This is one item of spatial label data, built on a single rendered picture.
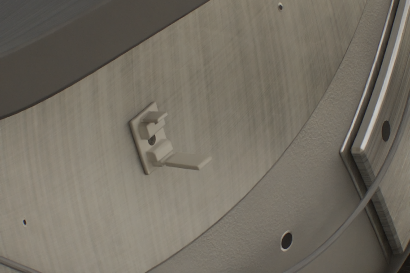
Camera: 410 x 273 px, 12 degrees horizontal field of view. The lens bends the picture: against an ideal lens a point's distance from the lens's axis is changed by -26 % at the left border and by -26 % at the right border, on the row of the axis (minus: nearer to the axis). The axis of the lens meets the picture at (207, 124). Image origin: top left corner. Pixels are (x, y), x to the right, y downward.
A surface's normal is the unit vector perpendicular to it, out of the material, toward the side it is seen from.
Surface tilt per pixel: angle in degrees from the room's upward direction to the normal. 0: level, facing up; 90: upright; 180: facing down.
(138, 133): 90
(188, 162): 17
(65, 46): 90
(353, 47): 90
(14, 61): 90
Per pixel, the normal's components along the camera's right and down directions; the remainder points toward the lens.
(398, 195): 0.79, 0.04
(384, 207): 0.25, 0.56
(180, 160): -0.22, -0.88
